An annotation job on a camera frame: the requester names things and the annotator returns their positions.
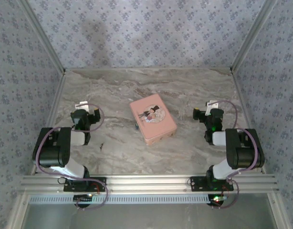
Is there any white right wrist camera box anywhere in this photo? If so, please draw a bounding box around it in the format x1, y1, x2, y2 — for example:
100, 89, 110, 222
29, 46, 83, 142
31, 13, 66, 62
205, 100, 220, 115

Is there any black left control board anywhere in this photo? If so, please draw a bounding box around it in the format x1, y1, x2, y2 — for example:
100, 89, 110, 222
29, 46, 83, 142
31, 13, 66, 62
73, 194, 94, 207

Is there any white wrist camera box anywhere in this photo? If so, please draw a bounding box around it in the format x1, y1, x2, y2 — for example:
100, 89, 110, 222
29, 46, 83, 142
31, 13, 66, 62
74, 102, 90, 111
205, 100, 220, 115

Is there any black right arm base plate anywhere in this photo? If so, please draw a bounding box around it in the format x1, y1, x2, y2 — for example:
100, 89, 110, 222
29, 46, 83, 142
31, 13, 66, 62
189, 176, 234, 191

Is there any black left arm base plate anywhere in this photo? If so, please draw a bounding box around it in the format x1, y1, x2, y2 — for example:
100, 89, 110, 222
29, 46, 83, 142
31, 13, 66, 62
63, 177, 108, 192

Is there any aluminium frame leg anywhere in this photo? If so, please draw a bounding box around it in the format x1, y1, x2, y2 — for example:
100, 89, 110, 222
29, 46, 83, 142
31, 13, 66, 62
8, 193, 30, 229
267, 192, 288, 229

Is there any black right control board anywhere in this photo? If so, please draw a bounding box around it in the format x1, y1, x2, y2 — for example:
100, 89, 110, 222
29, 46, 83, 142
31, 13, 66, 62
207, 194, 228, 207

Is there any black control board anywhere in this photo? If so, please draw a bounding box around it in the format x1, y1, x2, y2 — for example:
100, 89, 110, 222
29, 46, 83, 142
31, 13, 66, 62
73, 194, 94, 207
207, 194, 228, 207

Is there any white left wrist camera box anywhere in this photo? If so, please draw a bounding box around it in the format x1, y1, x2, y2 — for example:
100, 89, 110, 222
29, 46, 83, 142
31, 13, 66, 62
74, 102, 90, 111

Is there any grey slotted cable duct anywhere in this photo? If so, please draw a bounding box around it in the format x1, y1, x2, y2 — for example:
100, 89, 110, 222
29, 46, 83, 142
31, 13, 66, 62
29, 193, 210, 205

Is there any aluminium frame post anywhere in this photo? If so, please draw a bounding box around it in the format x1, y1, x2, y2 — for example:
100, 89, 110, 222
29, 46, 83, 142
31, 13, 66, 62
230, 0, 278, 73
19, 0, 66, 73

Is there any aluminium mounting rail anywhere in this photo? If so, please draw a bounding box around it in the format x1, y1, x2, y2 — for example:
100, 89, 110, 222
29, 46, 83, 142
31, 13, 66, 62
20, 175, 280, 193

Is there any pink tin box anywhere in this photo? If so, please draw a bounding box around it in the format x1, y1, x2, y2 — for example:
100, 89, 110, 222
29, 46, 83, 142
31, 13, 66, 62
129, 93, 178, 146

